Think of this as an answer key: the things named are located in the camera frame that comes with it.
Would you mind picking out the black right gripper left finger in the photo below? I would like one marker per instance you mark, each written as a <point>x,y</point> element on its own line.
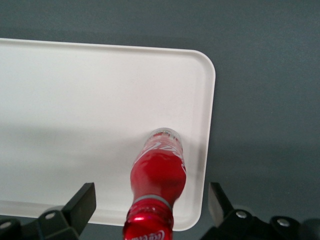
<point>80,207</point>

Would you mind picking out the red coke bottle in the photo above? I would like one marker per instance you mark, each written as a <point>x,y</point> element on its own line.
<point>157,175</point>

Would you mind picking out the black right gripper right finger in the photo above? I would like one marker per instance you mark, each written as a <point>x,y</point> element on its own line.
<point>221,207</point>

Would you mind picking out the white rectangular plastic tray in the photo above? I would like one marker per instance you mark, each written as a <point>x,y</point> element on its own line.
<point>87,112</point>

